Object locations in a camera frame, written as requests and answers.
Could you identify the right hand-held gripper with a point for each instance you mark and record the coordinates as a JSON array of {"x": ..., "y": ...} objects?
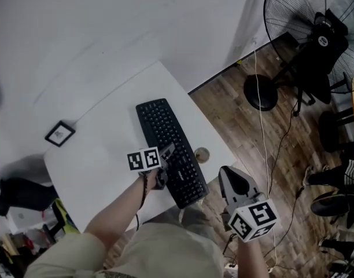
[{"x": 252, "y": 219}]

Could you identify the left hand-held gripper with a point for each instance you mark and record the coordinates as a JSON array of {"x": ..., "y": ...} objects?
[{"x": 142, "y": 159}]

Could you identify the black computer keyboard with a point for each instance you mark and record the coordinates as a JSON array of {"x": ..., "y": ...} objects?
[{"x": 168, "y": 143}]

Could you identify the person's right forearm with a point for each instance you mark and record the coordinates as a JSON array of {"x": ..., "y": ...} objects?
[{"x": 253, "y": 259}]

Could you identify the person's left forearm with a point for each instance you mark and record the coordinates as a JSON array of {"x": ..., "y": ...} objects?
[{"x": 119, "y": 210}]

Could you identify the white table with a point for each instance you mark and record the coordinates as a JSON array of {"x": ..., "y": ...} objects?
[{"x": 101, "y": 169}]

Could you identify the person's beige clothing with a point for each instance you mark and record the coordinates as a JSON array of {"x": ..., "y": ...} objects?
[{"x": 165, "y": 253}]

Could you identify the yellow cloth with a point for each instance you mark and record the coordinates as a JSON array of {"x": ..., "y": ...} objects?
[{"x": 65, "y": 216}]

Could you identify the black mesh office chair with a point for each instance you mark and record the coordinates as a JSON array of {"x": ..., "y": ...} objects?
[{"x": 23, "y": 194}]

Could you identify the white cardboard box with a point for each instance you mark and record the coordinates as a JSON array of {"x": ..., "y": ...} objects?
[{"x": 26, "y": 217}]

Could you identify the black office chair with armrests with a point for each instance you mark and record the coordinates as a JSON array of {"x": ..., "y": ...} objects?
[{"x": 330, "y": 54}]

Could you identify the pile of clear plastic bags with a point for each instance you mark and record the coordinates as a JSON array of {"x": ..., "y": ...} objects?
[{"x": 18, "y": 253}]

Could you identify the black standing fan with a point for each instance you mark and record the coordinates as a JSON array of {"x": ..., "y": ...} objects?
[{"x": 284, "y": 7}]

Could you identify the small black picture frame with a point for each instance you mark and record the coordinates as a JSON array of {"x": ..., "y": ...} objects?
[{"x": 60, "y": 133}]

